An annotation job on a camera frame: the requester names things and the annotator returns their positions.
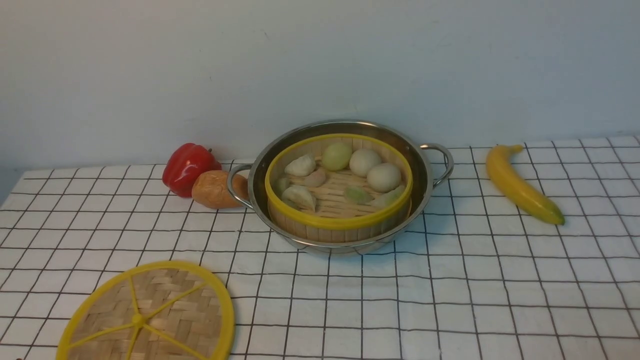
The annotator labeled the bamboo steamer basket yellow rim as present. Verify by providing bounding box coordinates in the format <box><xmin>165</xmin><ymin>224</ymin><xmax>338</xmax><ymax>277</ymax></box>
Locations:
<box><xmin>264</xmin><ymin>133</ymin><xmax>413</xmax><ymax>243</ymax></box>

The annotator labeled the woven bamboo steamer lid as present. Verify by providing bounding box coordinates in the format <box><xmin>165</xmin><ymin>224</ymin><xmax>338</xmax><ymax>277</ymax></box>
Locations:
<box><xmin>55</xmin><ymin>260</ymin><xmax>236</xmax><ymax>360</ymax></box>

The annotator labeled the pink shrimp dumpling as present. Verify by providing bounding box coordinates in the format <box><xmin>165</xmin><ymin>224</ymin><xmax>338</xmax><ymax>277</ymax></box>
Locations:
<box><xmin>302</xmin><ymin>168</ymin><xmax>327</xmax><ymax>188</ymax></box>

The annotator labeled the white dumpling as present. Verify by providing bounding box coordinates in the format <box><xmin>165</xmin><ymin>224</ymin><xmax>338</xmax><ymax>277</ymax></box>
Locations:
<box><xmin>284</xmin><ymin>153</ymin><xmax>316</xmax><ymax>177</ymax></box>

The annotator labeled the pale green dumpling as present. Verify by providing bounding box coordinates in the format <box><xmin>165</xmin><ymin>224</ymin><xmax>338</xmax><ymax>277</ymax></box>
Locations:
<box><xmin>282</xmin><ymin>185</ymin><xmax>317</xmax><ymax>212</ymax></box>

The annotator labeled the green round bun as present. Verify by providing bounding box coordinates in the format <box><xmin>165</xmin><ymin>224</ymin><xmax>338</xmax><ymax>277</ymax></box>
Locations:
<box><xmin>321</xmin><ymin>142</ymin><xmax>353</xmax><ymax>172</ymax></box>

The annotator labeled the green vegetable dumpling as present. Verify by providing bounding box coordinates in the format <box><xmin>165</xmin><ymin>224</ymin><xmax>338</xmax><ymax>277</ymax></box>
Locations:
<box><xmin>343</xmin><ymin>186</ymin><xmax>374</xmax><ymax>205</ymax></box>

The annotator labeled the white round bun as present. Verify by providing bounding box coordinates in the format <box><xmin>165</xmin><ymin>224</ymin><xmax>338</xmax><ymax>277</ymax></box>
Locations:
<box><xmin>366</xmin><ymin>162</ymin><xmax>402</xmax><ymax>193</ymax></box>
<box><xmin>349</xmin><ymin>148</ymin><xmax>382</xmax><ymax>178</ymax></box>

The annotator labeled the brown potato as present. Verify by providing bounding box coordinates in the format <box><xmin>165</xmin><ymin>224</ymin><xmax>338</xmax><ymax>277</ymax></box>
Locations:
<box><xmin>192</xmin><ymin>170</ymin><xmax>242</xmax><ymax>210</ymax></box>

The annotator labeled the red bell pepper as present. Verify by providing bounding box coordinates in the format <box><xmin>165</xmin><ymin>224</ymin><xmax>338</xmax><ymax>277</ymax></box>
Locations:
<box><xmin>161</xmin><ymin>143</ymin><xmax>222</xmax><ymax>198</ymax></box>

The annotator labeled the yellow banana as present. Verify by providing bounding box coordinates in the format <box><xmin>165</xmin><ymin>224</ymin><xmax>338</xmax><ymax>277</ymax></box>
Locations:
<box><xmin>486</xmin><ymin>145</ymin><xmax>566</xmax><ymax>226</ymax></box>

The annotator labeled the white checkered tablecloth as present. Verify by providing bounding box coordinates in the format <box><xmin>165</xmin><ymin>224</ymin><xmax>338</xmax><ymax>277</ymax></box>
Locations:
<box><xmin>0</xmin><ymin>136</ymin><xmax>640</xmax><ymax>360</ymax></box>

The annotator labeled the stainless steel two-handled pot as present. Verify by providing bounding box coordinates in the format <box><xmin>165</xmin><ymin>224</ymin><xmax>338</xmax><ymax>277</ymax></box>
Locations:
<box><xmin>227</xmin><ymin>120</ymin><xmax>454</xmax><ymax>255</ymax></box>

